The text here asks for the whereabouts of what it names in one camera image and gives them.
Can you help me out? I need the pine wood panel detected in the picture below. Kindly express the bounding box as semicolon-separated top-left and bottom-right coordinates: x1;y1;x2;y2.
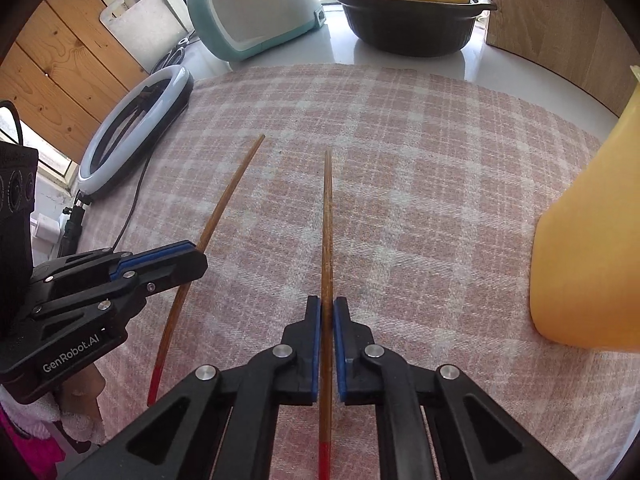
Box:
0;0;151;161

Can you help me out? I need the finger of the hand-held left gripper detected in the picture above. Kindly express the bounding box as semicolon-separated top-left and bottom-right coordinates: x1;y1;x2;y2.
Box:
31;241;198;286
7;247;209;362

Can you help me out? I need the person's left forearm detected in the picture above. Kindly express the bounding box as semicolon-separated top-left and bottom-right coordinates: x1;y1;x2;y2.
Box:
50;362;106;446

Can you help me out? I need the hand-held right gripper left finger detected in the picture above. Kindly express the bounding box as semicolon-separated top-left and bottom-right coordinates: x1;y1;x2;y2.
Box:
65;296;322;480

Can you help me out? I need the white power plug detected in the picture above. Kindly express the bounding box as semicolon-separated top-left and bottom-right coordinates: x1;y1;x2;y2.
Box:
31;212;62;243

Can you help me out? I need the teal and white kitchen appliance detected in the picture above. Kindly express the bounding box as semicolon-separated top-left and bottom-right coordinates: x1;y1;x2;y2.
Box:
186;0;327;62

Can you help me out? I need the pink garment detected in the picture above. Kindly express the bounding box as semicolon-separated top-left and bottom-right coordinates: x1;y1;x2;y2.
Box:
0;400;66;480

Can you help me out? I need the pink plaid tablecloth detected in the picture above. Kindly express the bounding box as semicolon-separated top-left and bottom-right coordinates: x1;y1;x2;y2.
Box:
75;62;631;480

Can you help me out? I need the light wooden board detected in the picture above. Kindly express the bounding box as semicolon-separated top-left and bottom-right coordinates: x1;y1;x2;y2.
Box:
484;0;640;111

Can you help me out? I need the black coiled cable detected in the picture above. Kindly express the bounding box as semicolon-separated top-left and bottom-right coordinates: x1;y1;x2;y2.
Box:
150;35;193;74

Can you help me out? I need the thin black cable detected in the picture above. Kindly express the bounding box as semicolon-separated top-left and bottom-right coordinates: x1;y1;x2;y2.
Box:
109;157;153;252

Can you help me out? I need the black casserole pot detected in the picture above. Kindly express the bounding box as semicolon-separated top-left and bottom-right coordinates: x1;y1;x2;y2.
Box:
317;0;498;58

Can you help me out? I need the orange plastic cup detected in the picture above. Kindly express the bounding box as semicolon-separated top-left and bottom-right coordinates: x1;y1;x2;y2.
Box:
529;64;640;351

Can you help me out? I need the wooden chopstick with red end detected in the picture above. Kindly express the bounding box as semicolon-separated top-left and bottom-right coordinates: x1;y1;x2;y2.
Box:
318;149;335;480
146;133;266;407

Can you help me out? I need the white window frame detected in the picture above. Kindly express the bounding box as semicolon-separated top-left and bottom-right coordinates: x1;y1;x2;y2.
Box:
0;102;78;183

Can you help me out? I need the white cutting board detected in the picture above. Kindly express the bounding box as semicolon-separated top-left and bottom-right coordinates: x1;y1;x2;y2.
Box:
99;0;188;73

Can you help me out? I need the white ring light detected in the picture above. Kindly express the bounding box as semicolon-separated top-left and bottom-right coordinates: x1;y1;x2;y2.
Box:
57;64;195;261

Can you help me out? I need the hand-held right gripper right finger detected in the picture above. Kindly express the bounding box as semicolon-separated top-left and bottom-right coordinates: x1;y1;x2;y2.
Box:
333;296;581;480

